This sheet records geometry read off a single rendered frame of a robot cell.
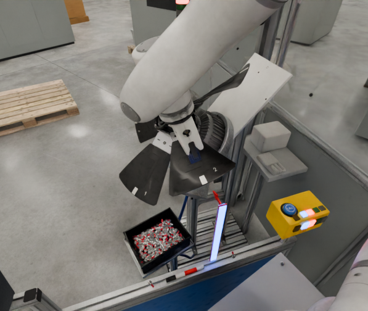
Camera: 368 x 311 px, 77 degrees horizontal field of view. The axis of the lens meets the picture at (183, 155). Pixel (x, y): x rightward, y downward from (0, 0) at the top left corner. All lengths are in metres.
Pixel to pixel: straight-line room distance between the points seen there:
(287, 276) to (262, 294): 0.10
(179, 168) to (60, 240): 1.56
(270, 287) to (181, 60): 0.69
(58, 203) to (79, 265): 0.66
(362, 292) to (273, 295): 0.42
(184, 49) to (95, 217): 1.95
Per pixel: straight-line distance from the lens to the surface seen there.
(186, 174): 0.75
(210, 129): 0.97
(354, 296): 0.44
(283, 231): 0.87
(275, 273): 0.85
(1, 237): 2.44
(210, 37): 0.35
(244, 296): 0.80
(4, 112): 3.82
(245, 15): 0.32
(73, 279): 1.98
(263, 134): 1.33
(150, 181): 0.99
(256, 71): 1.13
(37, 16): 6.42
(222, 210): 0.67
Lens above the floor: 1.72
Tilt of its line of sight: 41 degrees down
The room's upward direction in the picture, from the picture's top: straight up
